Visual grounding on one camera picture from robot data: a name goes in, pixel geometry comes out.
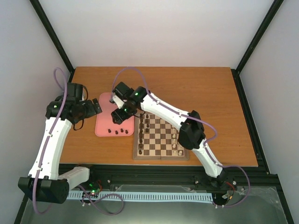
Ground wooden chess board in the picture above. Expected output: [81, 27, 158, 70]
[133, 112, 189, 160]

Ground light blue cable duct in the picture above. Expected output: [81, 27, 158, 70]
[67, 190, 214, 203]

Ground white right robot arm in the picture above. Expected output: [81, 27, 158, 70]
[110, 82, 227, 189]

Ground pink plastic tray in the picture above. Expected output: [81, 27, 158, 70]
[95, 92, 135, 137]

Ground black aluminium frame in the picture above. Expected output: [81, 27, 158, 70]
[14, 0, 299, 224]

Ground row of white chess pieces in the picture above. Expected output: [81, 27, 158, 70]
[171, 128, 185, 157]

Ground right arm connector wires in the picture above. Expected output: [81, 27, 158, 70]
[221, 181, 238, 200]

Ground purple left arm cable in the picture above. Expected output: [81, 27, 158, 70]
[32, 67, 69, 214]

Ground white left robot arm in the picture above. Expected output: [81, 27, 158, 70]
[18, 83, 102, 204]

